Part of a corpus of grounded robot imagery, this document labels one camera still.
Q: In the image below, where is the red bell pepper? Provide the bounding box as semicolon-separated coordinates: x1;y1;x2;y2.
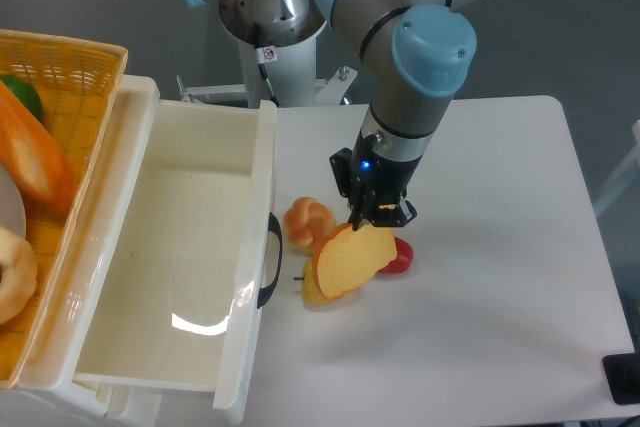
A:
378;237;414;274

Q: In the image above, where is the orange bread slice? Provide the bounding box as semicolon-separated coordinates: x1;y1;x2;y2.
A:
312;223;397;299

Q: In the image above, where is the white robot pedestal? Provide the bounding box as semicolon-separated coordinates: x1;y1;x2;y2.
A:
176;23;358;108

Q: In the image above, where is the orange baguette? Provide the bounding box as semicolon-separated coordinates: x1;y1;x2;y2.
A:
1;85;78;213

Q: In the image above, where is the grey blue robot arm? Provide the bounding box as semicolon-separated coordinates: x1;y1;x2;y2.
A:
185;0;477;227

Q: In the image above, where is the black drawer handle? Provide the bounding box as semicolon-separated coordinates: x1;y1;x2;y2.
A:
257;213;284;309

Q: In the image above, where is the white drawer cabinet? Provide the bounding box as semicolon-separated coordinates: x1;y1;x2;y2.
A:
0;74;261;427

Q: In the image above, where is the white plate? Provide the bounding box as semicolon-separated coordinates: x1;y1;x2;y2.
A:
0;167;26;238

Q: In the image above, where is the yellow bell pepper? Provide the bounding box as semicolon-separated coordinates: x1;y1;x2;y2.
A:
295;259;351;306

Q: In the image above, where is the green fruit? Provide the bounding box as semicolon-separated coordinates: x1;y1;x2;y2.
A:
1;74;44;124

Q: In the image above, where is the white upper drawer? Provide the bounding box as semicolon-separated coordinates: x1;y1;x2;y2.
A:
72;99;279;410

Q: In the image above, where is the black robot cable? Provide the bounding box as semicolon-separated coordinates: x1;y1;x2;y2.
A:
252;21;279;108

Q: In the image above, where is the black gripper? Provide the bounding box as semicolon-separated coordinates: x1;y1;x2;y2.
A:
329;130;422;231

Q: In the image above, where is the braided bread roll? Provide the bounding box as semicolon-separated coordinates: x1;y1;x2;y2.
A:
283;197;336;256

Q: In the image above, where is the beige bagel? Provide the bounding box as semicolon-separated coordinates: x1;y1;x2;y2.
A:
1;226;37;324

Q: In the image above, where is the black device at edge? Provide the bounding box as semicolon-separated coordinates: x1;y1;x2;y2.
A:
602;353;639;405

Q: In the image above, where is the orange woven basket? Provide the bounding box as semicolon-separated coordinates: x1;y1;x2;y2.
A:
1;30;128;389

